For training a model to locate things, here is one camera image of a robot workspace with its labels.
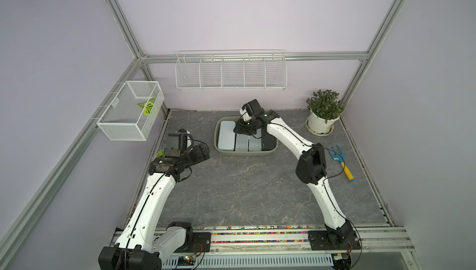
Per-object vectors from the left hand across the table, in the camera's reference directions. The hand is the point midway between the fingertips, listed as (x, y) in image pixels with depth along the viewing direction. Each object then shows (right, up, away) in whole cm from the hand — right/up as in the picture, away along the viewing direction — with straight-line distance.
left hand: (202, 153), depth 78 cm
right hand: (+13, +11, +16) cm, 23 cm away
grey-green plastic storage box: (+2, +15, +31) cm, 34 cm away
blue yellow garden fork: (+69, -5, +22) cm, 73 cm away
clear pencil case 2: (+24, +2, +22) cm, 32 cm away
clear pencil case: (+17, +3, +22) cm, 27 cm away
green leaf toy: (-25, +21, +3) cm, 33 cm away
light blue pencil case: (+8, +6, +24) cm, 27 cm away
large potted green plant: (+60, +21, +18) cm, 66 cm away
